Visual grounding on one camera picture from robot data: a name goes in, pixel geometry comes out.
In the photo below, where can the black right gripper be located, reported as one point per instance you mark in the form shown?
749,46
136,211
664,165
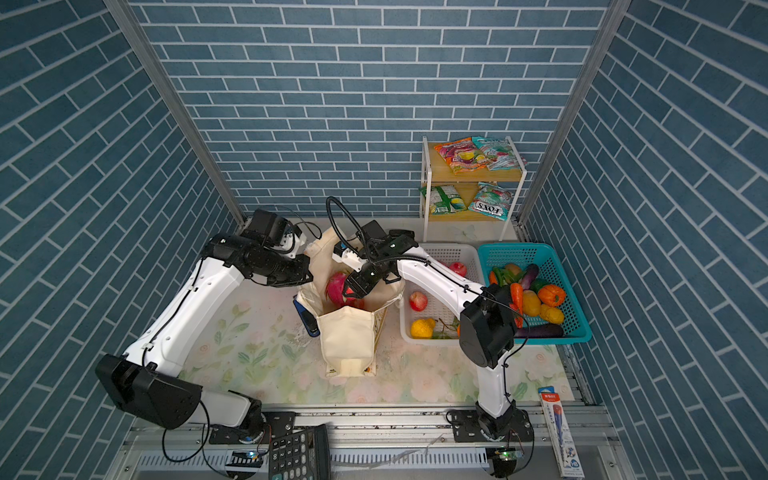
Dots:
358,286

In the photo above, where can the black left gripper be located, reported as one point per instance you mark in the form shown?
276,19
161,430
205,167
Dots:
301,274

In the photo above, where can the pink dragon fruit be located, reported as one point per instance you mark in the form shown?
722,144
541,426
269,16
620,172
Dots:
335,289

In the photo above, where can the red apple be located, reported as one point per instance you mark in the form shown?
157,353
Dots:
418,301

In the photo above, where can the cream floral tote bag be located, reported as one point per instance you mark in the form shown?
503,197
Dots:
348,335

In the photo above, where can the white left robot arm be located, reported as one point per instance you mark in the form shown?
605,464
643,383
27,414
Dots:
144,380

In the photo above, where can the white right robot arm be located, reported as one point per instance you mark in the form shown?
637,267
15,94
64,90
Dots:
487,320

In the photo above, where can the green snack bag lower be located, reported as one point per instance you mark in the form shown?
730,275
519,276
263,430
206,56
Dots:
443,200

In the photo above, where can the teal foxs candy bag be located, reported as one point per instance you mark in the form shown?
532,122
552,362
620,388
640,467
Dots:
492,200

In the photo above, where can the colourful snack bag top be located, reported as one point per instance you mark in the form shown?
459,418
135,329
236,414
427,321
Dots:
463,156

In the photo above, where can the teal snack bag top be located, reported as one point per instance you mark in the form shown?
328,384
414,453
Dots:
499,154

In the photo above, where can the blue stapler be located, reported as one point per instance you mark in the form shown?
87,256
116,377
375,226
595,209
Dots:
308,320

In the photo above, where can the floral table mat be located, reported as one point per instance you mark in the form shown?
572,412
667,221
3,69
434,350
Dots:
257,345

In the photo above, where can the white plastic fruit basket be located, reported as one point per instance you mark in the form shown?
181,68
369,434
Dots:
444,334

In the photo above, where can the white wooden shelf rack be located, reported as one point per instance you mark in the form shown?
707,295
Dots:
435,171

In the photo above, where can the yellow lemon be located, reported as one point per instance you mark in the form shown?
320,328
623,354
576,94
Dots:
423,328

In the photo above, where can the purple eggplant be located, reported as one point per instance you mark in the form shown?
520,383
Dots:
530,274

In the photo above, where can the orange pumpkin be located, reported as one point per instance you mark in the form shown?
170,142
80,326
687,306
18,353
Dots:
552,295

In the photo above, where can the black calculator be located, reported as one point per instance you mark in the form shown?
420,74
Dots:
301,455

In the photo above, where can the teal plastic vegetable basket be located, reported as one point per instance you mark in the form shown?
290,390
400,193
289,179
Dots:
575,327

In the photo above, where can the white toothpaste box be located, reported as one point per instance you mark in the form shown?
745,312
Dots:
565,451

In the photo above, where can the aluminium corner post left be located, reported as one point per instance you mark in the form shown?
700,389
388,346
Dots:
139,42

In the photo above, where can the aluminium corner post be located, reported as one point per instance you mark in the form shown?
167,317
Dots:
605,34
139,42

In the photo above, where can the aluminium corner post right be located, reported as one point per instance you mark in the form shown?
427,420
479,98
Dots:
605,34

